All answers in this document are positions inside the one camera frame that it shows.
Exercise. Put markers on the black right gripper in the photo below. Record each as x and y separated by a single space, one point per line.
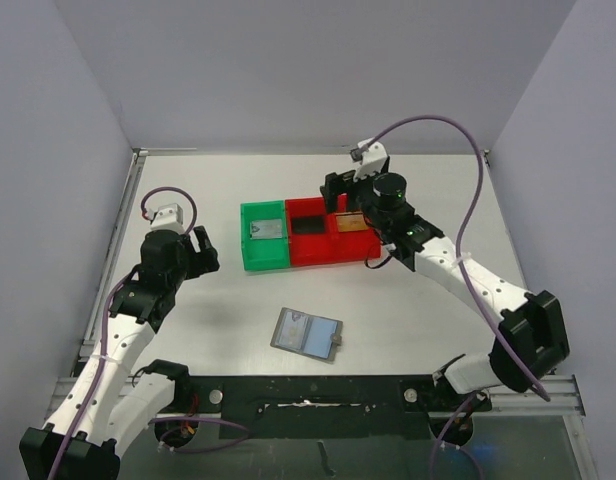
346 185

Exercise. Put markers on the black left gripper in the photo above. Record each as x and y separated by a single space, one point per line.
203 261

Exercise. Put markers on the grey card holder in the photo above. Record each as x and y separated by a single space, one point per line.
312 336

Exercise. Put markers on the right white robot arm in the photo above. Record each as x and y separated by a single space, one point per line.
530 335

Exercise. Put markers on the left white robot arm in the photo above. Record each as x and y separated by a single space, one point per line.
87 435

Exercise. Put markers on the gold credit card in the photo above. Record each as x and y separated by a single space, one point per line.
347 222

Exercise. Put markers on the black card in bin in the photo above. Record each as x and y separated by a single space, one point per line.
308 225

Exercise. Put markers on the silver VIP card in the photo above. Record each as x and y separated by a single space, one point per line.
267 229

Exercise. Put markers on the middle red plastic bin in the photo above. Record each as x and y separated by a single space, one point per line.
306 250

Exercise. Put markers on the red plastic bin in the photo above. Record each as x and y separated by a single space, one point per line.
350 247
306 250

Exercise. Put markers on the green plastic bin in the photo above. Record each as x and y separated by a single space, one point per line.
261 255

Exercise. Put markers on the right red plastic bin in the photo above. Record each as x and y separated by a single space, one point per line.
350 247

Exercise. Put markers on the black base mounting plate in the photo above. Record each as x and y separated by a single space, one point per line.
326 407

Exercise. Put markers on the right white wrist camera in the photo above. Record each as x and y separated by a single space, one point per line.
370 158

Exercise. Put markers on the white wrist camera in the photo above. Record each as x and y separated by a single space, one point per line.
167 217
370 158

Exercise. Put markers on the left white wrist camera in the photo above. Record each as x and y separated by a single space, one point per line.
167 217

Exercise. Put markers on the aluminium table edge rail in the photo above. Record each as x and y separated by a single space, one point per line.
139 157

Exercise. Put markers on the front aluminium frame rail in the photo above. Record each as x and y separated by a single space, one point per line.
499 432

